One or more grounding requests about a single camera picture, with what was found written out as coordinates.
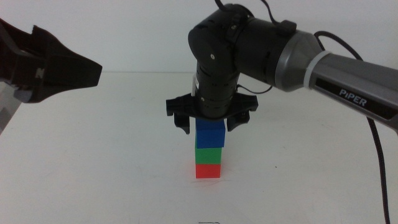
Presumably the blue cube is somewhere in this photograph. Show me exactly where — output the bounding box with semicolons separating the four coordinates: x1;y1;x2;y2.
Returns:
195;118;226;149

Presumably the green cube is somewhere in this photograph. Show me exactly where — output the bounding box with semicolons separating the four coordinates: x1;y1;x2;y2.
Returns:
194;146;223;165

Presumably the red cube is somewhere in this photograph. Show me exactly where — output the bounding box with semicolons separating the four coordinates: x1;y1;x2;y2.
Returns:
195;163;222;179

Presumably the thin black right wrist wire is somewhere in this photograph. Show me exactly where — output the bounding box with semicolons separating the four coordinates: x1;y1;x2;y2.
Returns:
236;83;274;95

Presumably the black right arm loop cable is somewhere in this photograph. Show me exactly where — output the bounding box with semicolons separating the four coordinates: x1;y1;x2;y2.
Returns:
214;0;282;26

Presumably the braided black right camera cable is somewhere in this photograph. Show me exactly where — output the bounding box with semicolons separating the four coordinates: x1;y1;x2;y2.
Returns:
313;30;391;224

